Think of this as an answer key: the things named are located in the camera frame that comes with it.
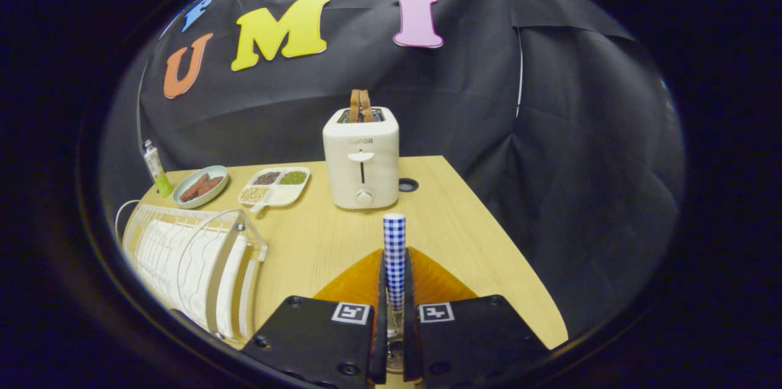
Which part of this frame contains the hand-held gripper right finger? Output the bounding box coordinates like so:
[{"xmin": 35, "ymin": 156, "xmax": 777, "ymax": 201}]
[{"xmin": 401, "ymin": 247, "xmax": 547, "ymax": 388}]

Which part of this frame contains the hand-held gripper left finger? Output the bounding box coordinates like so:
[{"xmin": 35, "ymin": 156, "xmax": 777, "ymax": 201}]
[{"xmin": 241, "ymin": 249, "xmax": 390, "ymax": 388}]

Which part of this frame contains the blue checked handle spoon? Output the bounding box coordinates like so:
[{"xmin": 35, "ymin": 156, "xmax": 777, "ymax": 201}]
[{"xmin": 382, "ymin": 213, "xmax": 407, "ymax": 341}]

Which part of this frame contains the white wire dish rack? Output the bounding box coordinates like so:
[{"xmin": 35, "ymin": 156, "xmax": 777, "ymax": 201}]
[{"xmin": 115, "ymin": 200, "xmax": 269, "ymax": 341}]

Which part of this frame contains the small pale green plate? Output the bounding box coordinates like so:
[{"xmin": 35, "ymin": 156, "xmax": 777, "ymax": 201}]
[{"xmin": 172, "ymin": 165, "xmax": 230, "ymax": 210}]

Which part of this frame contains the white drain tray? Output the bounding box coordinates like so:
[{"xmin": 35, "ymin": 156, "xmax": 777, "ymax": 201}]
[{"xmin": 130, "ymin": 220, "xmax": 250, "ymax": 339}]

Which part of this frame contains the white divided snack tray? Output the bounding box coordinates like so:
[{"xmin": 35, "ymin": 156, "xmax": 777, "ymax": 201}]
[{"xmin": 238, "ymin": 166, "xmax": 311, "ymax": 214}]

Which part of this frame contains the cream toaster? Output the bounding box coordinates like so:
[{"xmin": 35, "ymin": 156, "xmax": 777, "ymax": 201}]
[{"xmin": 323, "ymin": 106, "xmax": 400, "ymax": 210}]

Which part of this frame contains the black backdrop cloth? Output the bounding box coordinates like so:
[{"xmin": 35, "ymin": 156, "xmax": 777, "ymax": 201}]
[{"xmin": 98, "ymin": 0, "xmax": 688, "ymax": 341}]

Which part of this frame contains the green squeeze bottle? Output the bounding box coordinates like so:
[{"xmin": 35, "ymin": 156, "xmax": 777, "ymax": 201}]
[{"xmin": 143, "ymin": 139, "xmax": 174, "ymax": 198}]

